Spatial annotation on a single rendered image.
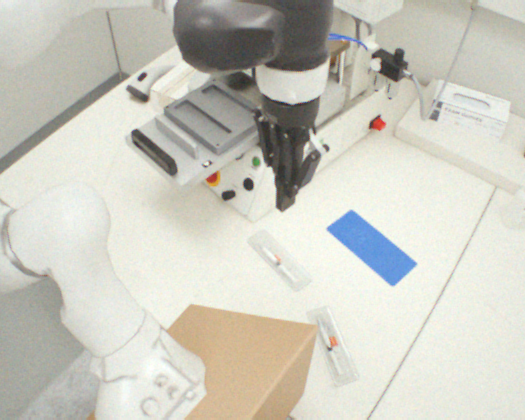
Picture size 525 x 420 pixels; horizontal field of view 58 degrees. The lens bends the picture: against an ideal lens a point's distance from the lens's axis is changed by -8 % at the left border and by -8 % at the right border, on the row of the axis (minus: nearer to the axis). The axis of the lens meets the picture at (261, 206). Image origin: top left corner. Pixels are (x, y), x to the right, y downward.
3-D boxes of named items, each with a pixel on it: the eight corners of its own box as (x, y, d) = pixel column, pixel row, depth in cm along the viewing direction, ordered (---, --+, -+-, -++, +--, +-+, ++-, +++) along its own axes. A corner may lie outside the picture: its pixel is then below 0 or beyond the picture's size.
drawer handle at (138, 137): (139, 139, 118) (136, 126, 115) (178, 172, 111) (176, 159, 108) (132, 143, 117) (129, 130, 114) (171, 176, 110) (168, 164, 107)
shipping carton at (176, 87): (189, 79, 168) (187, 57, 161) (219, 93, 163) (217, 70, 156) (150, 109, 158) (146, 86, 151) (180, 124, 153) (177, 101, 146)
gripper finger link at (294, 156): (302, 115, 68) (310, 120, 68) (299, 172, 77) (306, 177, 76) (281, 129, 67) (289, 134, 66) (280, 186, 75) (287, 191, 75)
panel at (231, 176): (174, 158, 144) (190, 99, 134) (247, 219, 130) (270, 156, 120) (169, 159, 142) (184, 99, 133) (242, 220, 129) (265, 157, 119)
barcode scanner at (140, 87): (167, 68, 172) (164, 49, 166) (184, 75, 169) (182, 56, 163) (125, 99, 162) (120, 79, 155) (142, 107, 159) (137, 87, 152)
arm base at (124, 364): (146, 477, 67) (80, 419, 62) (90, 447, 80) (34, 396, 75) (228, 362, 80) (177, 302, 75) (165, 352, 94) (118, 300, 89)
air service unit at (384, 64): (364, 77, 132) (372, 30, 121) (409, 103, 126) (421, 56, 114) (352, 85, 130) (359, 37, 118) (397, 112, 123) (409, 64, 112)
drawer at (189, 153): (218, 92, 134) (217, 68, 128) (278, 132, 125) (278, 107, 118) (127, 147, 121) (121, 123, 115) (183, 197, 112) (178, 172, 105)
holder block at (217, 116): (215, 85, 130) (214, 77, 128) (270, 121, 121) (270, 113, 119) (164, 115, 123) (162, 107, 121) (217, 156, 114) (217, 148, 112)
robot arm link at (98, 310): (170, 332, 69) (52, 191, 60) (81, 365, 75) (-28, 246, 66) (189, 283, 78) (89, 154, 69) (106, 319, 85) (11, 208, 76)
